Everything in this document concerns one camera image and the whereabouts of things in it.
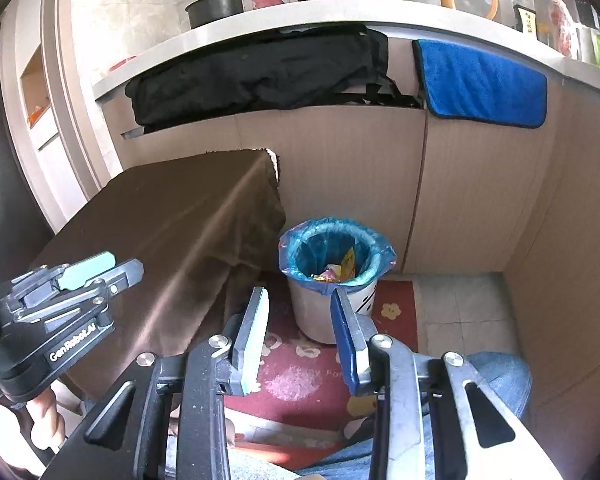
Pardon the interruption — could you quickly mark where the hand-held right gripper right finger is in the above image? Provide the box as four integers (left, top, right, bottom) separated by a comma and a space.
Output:
330, 287, 565, 480

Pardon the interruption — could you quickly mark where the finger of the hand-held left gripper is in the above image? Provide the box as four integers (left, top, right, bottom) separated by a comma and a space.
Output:
11, 251, 117, 303
27, 258, 145, 333

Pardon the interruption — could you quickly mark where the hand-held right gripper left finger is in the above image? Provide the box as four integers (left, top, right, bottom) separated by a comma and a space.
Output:
40, 286, 272, 480

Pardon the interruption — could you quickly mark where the white bin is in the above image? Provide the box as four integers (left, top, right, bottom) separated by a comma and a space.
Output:
286, 272, 381, 346

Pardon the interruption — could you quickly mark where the blue plastic bin liner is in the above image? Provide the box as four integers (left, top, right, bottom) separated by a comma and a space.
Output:
278, 216, 397, 298

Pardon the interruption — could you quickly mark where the person's left hand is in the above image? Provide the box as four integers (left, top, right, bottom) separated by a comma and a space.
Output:
0, 385, 66, 466

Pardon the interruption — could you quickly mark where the red patterned floor mat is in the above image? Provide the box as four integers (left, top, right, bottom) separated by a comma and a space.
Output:
170, 280, 421, 461

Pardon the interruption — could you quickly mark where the brown tablecloth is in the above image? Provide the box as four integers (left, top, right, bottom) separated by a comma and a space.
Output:
30, 147, 288, 401

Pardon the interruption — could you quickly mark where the wood grain kitchen cabinet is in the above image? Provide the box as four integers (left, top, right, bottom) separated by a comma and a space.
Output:
120, 25, 600, 411

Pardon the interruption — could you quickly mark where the black cloth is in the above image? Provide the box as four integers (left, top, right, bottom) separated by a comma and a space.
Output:
125, 23, 424, 134

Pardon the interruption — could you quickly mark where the black pot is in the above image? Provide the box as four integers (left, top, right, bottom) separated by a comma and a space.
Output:
185, 0, 245, 30

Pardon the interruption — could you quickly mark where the blue towel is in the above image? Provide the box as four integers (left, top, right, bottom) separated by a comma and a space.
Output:
411, 38, 549, 130

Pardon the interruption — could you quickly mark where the white countertop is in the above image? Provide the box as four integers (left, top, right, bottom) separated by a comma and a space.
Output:
91, 0, 600, 103

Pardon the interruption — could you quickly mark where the small black sign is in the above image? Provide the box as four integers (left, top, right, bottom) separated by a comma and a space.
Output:
512, 5, 534, 34

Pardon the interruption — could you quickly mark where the plastic bottle red cap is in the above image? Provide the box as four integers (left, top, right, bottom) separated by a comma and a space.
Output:
549, 0, 582, 59

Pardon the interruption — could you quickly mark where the white wall shelf unit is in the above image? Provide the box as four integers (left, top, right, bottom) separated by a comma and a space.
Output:
0, 0, 127, 233

